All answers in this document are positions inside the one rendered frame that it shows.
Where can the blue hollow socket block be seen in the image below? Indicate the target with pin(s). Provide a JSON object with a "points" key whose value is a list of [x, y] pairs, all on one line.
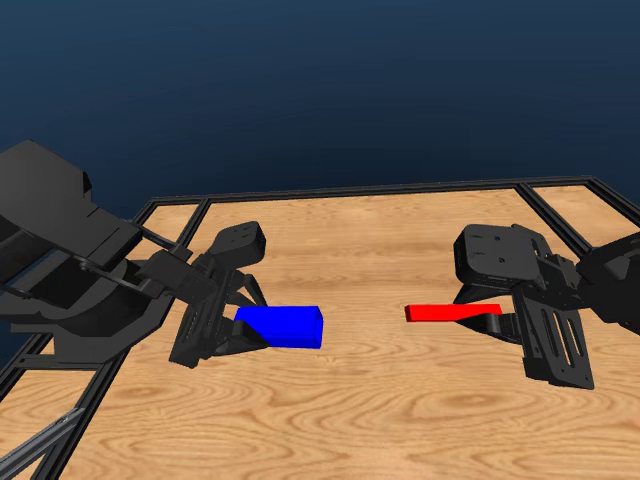
{"points": [[282, 327]]}

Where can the black table frame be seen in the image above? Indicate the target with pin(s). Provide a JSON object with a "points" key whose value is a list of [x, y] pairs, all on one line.
{"points": [[350, 191]]}

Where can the thin red peg bar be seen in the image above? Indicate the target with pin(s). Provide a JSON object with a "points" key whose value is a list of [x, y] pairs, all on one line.
{"points": [[440, 313]]}

